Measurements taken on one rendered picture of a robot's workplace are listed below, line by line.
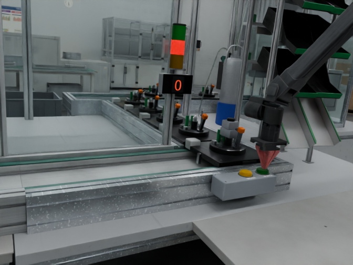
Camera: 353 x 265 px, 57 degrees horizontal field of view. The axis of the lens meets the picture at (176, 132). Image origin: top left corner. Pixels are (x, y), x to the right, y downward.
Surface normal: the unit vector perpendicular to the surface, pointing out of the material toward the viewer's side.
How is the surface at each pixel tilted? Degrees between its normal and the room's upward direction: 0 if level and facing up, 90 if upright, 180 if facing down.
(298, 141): 45
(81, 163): 90
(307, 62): 79
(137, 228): 0
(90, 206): 90
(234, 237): 0
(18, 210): 90
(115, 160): 90
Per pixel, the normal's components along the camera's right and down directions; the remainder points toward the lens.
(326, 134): 0.28, -0.50
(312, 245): 0.08, -0.97
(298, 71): -0.65, -0.20
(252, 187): 0.47, 0.25
